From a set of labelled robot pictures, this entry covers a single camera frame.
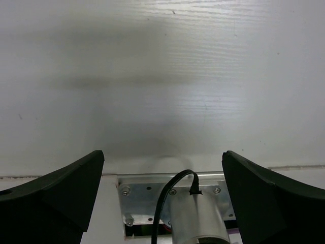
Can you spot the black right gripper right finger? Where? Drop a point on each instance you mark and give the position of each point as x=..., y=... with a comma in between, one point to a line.
x=270, y=207

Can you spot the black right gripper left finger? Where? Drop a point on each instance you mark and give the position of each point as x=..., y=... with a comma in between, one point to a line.
x=54, y=208

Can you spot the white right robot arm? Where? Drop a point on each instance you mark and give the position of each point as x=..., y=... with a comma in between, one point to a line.
x=192, y=215

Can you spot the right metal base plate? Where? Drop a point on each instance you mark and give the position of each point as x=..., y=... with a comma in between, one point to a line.
x=139, y=193

